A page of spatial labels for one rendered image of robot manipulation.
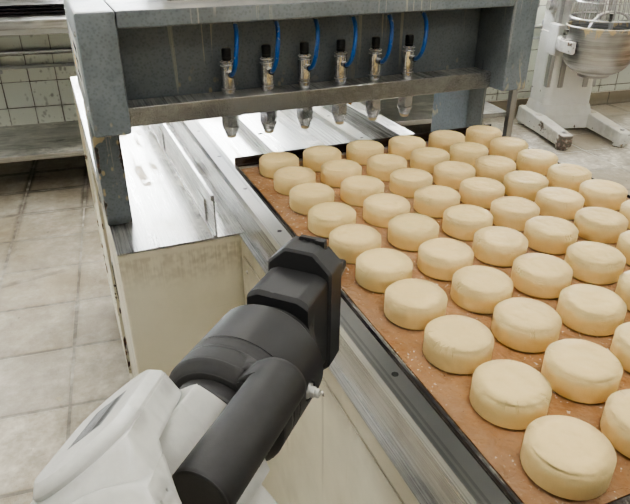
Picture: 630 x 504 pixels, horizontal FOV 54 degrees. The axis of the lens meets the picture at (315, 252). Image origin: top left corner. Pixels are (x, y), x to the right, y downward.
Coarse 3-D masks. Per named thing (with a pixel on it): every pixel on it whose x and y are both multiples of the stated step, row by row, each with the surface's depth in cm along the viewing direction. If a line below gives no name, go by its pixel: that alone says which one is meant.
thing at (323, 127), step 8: (288, 112) 155; (296, 112) 150; (320, 112) 137; (328, 112) 137; (296, 120) 151; (312, 120) 141; (320, 120) 136; (328, 120) 132; (312, 128) 142; (320, 128) 137; (328, 128) 133; (336, 128) 129; (344, 128) 127; (352, 128) 127; (320, 136) 138; (328, 136) 134; (336, 136) 130; (344, 136) 126; (352, 136) 122; (360, 136) 122; (328, 144) 134
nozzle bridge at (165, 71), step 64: (64, 0) 95; (128, 0) 87; (192, 0) 87; (256, 0) 87; (320, 0) 87; (384, 0) 90; (448, 0) 94; (512, 0) 98; (128, 64) 88; (192, 64) 92; (256, 64) 95; (320, 64) 99; (384, 64) 104; (448, 64) 109; (512, 64) 103; (128, 128) 84; (448, 128) 124
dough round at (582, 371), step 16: (560, 352) 42; (576, 352) 42; (592, 352) 42; (608, 352) 42; (544, 368) 42; (560, 368) 41; (576, 368) 41; (592, 368) 41; (608, 368) 41; (560, 384) 41; (576, 384) 40; (592, 384) 40; (608, 384) 40; (576, 400) 41; (592, 400) 40
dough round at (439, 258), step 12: (432, 240) 57; (444, 240) 57; (456, 240) 57; (420, 252) 56; (432, 252) 55; (444, 252) 55; (456, 252) 55; (468, 252) 55; (420, 264) 56; (432, 264) 54; (444, 264) 54; (456, 264) 54; (468, 264) 54; (432, 276) 55; (444, 276) 54
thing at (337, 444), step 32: (256, 256) 91; (320, 384) 72; (320, 416) 75; (352, 416) 65; (288, 448) 93; (320, 448) 77; (352, 448) 66; (384, 448) 58; (288, 480) 97; (320, 480) 80; (352, 480) 68; (384, 480) 59; (416, 480) 55
